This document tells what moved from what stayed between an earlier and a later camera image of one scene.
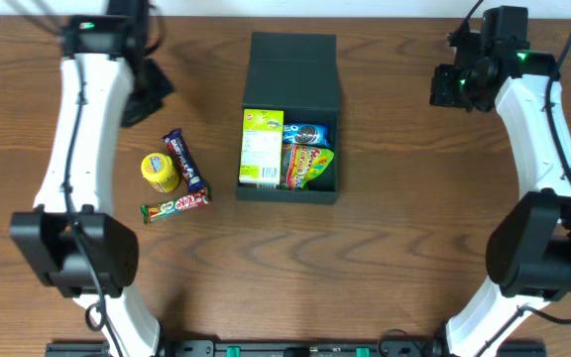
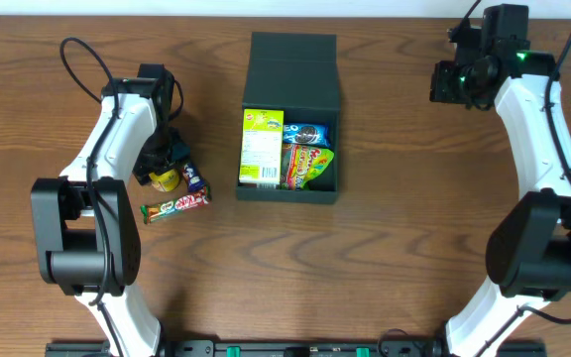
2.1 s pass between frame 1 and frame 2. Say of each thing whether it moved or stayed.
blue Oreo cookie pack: stayed
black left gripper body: moved
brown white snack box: stayed
